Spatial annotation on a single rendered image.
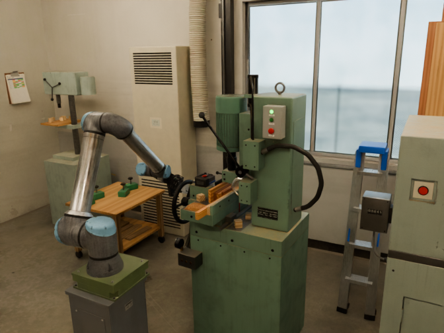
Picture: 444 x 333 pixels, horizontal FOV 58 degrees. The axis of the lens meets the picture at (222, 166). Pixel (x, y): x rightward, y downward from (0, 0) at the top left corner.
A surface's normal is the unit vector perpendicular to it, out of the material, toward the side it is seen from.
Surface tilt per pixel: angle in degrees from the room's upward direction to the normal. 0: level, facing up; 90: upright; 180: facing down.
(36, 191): 90
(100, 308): 90
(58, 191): 90
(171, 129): 90
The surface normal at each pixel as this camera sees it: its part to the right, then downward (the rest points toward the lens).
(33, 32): 0.89, 0.11
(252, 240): -0.50, 0.25
